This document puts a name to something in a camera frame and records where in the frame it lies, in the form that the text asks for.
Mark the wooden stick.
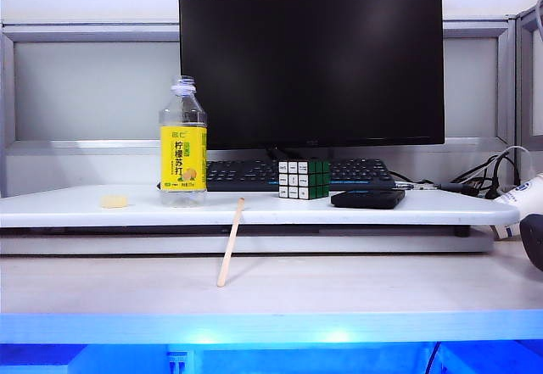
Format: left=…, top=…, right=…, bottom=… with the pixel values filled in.
left=216, top=197, right=246, bottom=287

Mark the clear bottle yellow label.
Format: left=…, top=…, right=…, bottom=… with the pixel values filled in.
left=158, top=75, right=209, bottom=208

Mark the black rubiks cube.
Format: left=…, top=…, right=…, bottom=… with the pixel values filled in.
left=277, top=159, right=332, bottom=201

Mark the black keyboard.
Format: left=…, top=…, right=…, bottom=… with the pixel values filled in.
left=204, top=158, right=396, bottom=193

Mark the white desk riser shelf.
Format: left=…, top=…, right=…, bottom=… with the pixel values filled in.
left=0, top=183, right=521, bottom=254

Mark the black flat case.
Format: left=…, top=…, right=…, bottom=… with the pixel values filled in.
left=330, top=188, right=406, bottom=210

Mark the black computer monitor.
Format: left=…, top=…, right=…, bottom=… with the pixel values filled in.
left=178, top=0, right=445, bottom=159

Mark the small pale yellow block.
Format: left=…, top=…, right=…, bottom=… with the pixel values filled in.
left=99, top=194, right=129, bottom=209

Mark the black rounded object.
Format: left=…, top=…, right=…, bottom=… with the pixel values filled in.
left=518, top=215, right=543, bottom=272

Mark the blue lit front rail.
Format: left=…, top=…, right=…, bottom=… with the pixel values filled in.
left=0, top=311, right=543, bottom=345

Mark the black plug with cable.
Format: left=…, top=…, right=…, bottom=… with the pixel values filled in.
left=395, top=180, right=472, bottom=193

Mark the grey partition panel frame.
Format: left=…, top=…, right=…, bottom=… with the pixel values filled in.
left=0, top=19, right=517, bottom=198

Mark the white bracket under rail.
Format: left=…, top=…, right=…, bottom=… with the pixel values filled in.
left=166, top=347, right=197, bottom=374

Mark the black cable bundle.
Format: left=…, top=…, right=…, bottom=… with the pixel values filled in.
left=448, top=152, right=522, bottom=199

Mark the thin white cable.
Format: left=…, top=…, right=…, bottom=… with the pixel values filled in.
left=491, top=144, right=534, bottom=188

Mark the dark cable under rail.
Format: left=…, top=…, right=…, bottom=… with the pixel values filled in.
left=425, top=341, right=440, bottom=374

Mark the grey side partition frame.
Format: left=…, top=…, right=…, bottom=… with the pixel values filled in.
left=514, top=2, right=543, bottom=151

